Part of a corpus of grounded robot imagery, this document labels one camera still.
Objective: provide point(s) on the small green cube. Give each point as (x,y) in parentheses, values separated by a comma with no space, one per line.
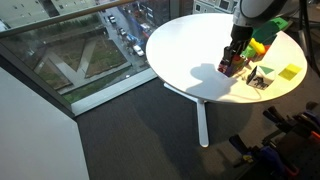
(248,52)

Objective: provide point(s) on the orange red block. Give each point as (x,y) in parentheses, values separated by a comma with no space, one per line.
(260,56)

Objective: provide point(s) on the yellow toy banana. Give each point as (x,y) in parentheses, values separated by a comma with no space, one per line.
(258,46)

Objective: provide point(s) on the wooden handrail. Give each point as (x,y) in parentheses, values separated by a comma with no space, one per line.
(66,16)

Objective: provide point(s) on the black clamp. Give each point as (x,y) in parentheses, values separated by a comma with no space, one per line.
(283,121)

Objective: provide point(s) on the blue and orange clamp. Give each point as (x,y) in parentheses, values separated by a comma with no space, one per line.
(270,158)

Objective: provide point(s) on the yellow green flat block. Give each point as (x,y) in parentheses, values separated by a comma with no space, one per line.
(290,72)

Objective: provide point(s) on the teal cube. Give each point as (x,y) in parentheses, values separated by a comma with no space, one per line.
(270,40)

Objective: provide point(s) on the white block with green triangle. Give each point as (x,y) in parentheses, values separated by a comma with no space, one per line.
(261,78)

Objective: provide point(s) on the black perforated board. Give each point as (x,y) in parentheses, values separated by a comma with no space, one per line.
(308,158)

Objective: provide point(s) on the white window sill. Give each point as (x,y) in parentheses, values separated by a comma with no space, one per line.
(110,93)

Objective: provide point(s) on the white table base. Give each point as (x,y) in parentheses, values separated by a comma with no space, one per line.
(202,123)

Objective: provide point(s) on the dark window frame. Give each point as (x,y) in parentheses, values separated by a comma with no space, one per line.
(36,80)

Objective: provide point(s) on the multicolor picture block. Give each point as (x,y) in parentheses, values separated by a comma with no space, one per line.
(235,65)

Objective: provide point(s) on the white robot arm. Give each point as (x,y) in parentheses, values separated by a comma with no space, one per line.
(260,11)

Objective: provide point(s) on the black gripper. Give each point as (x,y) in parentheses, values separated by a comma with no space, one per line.
(240,34)

